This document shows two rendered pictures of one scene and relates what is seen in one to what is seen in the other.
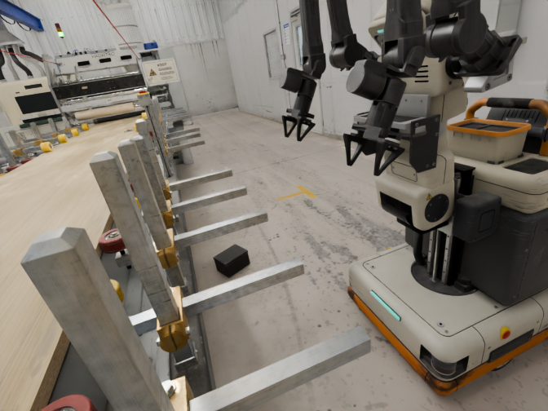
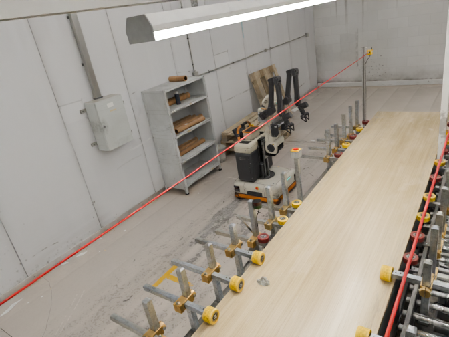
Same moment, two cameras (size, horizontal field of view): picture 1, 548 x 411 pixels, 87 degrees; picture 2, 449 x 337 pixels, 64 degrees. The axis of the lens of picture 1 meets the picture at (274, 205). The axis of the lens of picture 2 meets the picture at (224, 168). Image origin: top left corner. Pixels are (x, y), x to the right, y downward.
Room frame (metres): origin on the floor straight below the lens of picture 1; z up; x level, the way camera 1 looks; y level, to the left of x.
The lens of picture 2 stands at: (3.97, 2.53, 2.35)
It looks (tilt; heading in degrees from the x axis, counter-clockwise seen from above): 23 degrees down; 234
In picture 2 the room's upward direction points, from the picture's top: 10 degrees counter-clockwise
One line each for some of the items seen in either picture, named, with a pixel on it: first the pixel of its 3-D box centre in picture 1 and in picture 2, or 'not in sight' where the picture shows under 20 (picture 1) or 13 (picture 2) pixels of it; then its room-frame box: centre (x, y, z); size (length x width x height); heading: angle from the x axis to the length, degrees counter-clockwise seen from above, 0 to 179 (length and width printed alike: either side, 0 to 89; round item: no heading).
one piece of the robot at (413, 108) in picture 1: (396, 130); (278, 125); (0.93, -0.44, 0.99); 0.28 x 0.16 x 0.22; 16
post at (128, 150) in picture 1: (158, 231); (344, 134); (0.68, 0.31, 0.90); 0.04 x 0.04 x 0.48; 16
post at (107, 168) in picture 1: (153, 279); (351, 125); (0.44, 0.24, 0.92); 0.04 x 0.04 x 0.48; 16
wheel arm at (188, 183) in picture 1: (183, 184); (319, 158); (1.23, 0.37, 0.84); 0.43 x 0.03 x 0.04; 106
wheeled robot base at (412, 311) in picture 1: (442, 293); (265, 182); (1.01, -0.71, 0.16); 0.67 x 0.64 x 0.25; 106
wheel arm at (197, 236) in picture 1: (196, 236); (335, 141); (0.75, 0.24, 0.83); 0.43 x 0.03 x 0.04; 106
